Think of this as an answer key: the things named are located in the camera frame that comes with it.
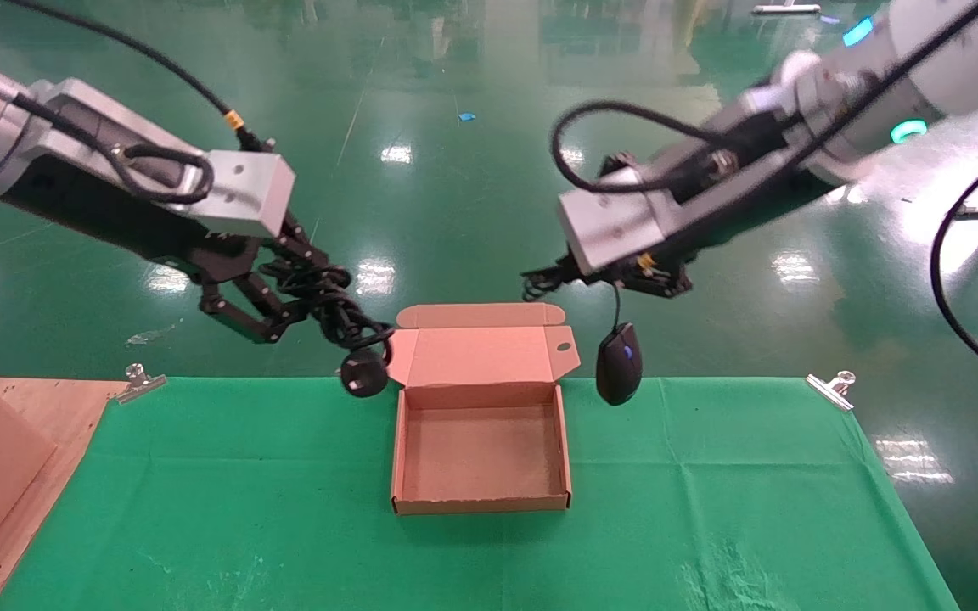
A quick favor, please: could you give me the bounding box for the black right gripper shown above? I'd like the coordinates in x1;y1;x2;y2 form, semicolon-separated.
553;253;695;298

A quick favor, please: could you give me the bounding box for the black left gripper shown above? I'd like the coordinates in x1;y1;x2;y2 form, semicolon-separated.
145;216;333;345

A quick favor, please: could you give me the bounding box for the black wired computer mouse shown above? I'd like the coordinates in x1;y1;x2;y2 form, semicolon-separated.
523;270;644;406

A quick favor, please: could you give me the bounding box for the black power cable with plug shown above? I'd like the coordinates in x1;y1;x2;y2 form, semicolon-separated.
258;255;395;400

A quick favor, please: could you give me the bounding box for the small open cardboard box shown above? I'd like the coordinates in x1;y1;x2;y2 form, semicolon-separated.
385;303;582;516

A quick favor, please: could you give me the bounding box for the metal binder clip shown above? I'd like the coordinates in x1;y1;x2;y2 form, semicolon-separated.
805;370;857;413
114;363;169;406

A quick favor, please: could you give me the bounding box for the green table cloth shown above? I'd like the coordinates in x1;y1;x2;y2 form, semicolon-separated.
0;376;961;611

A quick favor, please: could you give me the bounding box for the left wrist camera housing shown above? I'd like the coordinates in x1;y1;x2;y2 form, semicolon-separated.
188;150;297;240

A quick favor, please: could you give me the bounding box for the black looped right arm cable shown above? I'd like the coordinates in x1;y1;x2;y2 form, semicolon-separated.
551;100;804;198

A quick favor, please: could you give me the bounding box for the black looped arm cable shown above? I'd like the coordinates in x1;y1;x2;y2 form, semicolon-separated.
551;100;804;198
0;85;216;206

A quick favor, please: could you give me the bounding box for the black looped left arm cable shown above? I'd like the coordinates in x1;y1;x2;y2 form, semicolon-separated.
0;85;216;206

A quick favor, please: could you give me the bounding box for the black cable with yellow tag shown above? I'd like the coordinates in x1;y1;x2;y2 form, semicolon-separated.
9;0;276;154

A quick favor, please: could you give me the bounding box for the black straight right arm cable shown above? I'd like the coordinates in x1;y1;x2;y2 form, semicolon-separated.
667;0;978;247

